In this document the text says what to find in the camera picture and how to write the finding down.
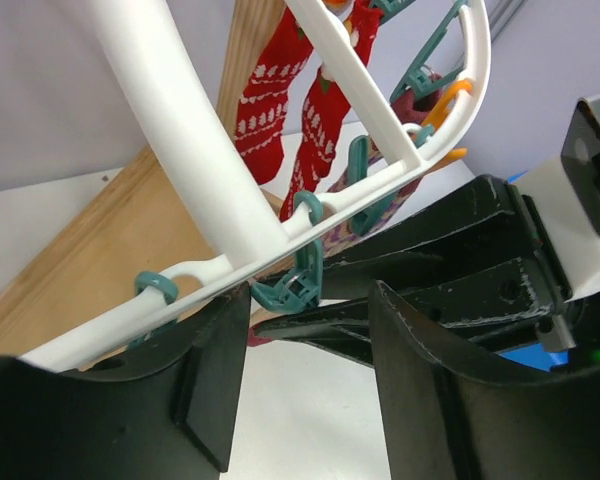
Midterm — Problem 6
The orange clothes peg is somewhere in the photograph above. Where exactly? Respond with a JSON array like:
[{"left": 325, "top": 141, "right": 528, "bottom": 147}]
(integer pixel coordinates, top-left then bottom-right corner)
[{"left": 421, "top": 79, "right": 473, "bottom": 173}]

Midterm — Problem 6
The blue plastic bin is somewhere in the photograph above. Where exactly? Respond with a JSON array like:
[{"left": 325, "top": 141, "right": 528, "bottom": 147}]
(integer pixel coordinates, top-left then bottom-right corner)
[{"left": 504, "top": 175, "right": 574, "bottom": 371}]

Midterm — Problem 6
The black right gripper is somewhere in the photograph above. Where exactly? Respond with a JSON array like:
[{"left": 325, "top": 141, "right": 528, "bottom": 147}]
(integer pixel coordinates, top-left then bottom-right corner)
[{"left": 254, "top": 175, "right": 600, "bottom": 368}]

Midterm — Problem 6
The teal clothes peg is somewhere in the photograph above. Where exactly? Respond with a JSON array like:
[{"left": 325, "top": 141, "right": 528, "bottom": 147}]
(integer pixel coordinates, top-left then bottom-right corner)
[
  {"left": 127, "top": 269, "right": 180, "bottom": 351},
  {"left": 389, "top": 0, "right": 467, "bottom": 103},
  {"left": 249, "top": 190, "right": 326, "bottom": 316},
  {"left": 347, "top": 124, "right": 436, "bottom": 239}
]

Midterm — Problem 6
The red christmas sock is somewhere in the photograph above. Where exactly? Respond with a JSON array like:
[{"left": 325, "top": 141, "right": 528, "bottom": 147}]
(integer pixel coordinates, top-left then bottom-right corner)
[
  {"left": 279, "top": 1, "right": 382, "bottom": 221},
  {"left": 234, "top": 9, "right": 313, "bottom": 185}
]

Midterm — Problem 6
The white round clip hanger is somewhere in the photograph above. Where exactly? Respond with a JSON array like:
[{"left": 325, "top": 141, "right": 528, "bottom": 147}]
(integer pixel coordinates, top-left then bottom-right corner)
[{"left": 23, "top": 1, "right": 491, "bottom": 372}]

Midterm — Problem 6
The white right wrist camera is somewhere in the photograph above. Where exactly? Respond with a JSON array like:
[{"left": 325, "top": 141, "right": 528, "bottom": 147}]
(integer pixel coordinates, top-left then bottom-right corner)
[{"left": 514, "top": 93, "right": 600, "bottom": 301}]

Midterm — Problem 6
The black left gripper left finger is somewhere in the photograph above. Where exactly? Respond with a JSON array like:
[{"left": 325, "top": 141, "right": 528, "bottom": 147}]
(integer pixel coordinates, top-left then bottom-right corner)
[{"left": 0, "top": 287, "right": 250, "bottom": 479}]

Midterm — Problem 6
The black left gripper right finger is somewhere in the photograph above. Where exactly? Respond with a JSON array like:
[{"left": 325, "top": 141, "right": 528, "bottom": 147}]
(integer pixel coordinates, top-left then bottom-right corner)
[{"left": 367, "top": 280, "right": 600, "bottom": 480}]

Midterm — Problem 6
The striped maroon sock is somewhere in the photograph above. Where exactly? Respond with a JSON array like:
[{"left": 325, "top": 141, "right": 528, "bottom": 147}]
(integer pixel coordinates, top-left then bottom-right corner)
[
  {"left": 390, "top": 88, "right": 442, "bottom": 124},
  {"left": 279, "top": 149, "right": 422, "bottom": 257}
]

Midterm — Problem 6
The wooden hanger stand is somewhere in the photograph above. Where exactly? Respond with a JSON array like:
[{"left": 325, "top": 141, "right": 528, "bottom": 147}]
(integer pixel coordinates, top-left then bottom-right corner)
[{"left": 0, "top": 0, "right": 291, "bottom": 357}]

